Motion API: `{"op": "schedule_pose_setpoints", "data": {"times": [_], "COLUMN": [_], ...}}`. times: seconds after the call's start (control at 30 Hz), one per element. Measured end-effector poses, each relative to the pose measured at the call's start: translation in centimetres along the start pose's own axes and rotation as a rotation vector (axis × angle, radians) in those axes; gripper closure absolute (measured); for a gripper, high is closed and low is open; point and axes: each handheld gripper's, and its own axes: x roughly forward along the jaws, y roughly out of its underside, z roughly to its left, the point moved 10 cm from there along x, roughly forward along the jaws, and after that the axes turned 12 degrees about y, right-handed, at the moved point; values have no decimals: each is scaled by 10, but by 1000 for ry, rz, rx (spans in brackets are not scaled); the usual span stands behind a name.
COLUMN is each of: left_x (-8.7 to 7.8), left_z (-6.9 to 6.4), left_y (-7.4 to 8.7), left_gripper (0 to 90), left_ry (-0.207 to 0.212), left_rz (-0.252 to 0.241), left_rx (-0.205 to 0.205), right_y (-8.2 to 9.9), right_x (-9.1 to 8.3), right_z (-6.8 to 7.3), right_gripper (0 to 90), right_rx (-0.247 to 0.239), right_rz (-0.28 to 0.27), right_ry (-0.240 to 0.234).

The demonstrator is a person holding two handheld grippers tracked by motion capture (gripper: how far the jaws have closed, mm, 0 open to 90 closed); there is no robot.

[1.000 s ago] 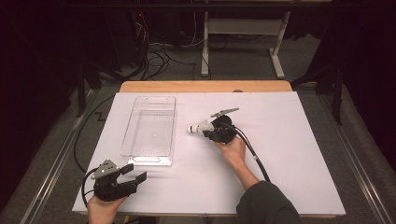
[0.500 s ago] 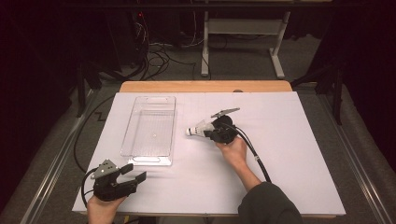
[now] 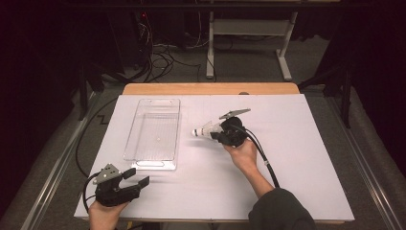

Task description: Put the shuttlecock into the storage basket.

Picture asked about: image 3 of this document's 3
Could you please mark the aluminium floor rail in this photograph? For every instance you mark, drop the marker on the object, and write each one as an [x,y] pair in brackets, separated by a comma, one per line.
[55,175]
[354,140]

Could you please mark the dark table grommet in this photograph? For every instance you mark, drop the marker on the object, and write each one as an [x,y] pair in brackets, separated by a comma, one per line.
[244,93]

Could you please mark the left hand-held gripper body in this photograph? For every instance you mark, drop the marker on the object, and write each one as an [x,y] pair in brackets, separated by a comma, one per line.
[111,195]

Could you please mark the person's left hand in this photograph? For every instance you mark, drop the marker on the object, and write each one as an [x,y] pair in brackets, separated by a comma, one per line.
[102,218]

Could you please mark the clear plastic tray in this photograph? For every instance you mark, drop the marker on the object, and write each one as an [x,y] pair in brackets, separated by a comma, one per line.
[154,134]

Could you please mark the white table mat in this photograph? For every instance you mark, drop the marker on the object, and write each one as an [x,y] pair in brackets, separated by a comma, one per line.
[293,134]

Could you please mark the wooden table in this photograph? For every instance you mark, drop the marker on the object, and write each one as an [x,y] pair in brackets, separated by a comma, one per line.
[207,88]

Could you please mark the black metal stand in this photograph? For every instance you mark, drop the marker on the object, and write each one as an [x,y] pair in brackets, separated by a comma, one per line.
[345,102]
[83,96]

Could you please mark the dark computer tower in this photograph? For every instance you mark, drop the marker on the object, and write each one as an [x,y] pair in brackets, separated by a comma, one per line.
[134,38]

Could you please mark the person's right hand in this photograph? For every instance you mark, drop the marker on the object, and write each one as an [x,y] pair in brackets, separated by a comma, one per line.
[244,158]

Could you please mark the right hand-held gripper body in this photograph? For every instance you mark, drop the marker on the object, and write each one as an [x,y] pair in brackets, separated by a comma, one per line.
[235,134]

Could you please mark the white metal desk frame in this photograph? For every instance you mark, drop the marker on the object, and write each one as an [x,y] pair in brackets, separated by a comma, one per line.
[252,27]

